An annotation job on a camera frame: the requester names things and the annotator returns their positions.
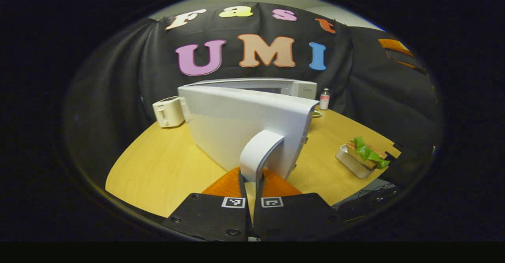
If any black backdrop cloth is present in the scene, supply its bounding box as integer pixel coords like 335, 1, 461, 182
65, 2, 438, 200

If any white toaster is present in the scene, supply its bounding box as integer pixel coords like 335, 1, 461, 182
152, 96, 190, 128

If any toast sandwich with green lettuce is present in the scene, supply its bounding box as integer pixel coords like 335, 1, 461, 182
346, 137, 391, 171

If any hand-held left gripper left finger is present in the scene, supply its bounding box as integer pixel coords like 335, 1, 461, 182
161, 167, 252, 242

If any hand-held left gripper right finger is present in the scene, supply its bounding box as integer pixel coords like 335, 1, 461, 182
252, 168, 348, 242

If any white microwave oven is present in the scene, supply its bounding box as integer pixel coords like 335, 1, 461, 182
178, 77, 320, 184

